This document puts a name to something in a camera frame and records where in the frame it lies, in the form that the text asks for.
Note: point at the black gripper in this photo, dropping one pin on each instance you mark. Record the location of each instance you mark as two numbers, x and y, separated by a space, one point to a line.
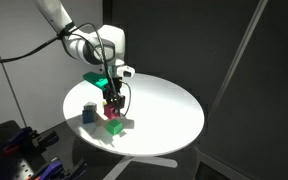
112 87

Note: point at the pink block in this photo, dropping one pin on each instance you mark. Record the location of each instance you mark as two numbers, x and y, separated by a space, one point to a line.
110 111

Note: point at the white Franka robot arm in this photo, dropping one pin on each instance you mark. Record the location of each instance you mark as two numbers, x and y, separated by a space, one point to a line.
94 40

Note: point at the yellow-green block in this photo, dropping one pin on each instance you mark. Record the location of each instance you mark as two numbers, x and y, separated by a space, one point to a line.
104 104

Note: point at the grey block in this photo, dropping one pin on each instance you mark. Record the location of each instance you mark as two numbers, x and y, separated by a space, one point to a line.
90 106

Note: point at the green block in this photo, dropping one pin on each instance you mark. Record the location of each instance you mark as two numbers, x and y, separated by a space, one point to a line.
114 127

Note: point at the blue block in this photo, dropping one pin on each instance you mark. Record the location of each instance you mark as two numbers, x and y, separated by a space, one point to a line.
88 116

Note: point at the white table base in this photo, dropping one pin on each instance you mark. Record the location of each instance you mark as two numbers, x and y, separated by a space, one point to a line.
150 161

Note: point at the purple spring clamp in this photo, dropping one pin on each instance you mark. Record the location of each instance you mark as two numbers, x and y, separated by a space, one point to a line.
57 170
27 140

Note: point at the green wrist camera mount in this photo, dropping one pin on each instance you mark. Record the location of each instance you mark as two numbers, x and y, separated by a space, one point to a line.
95 80

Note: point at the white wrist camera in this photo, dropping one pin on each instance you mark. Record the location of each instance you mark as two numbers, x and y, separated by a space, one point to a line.
125 71

